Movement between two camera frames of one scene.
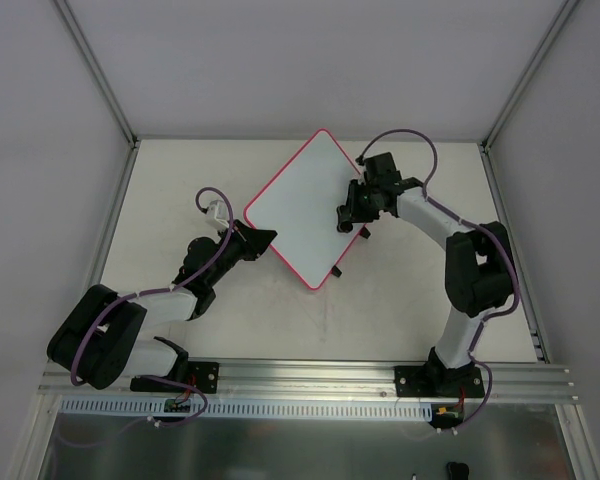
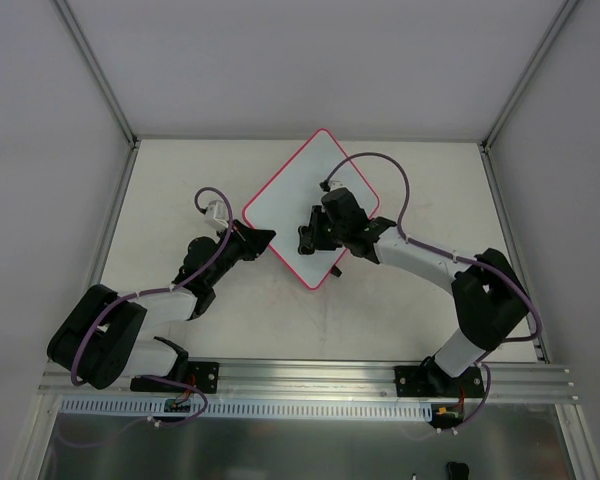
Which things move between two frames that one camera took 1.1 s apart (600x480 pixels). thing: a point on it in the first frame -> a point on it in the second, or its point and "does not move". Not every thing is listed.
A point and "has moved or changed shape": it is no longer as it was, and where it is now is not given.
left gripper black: (250, 243) does not move
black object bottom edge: (457, 471) does not move
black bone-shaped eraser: (344, 223) has moved or changed shape
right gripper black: (353, 201) -> (318, 230)
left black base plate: (203, 376) does not move
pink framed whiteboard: (301, 204) does not move
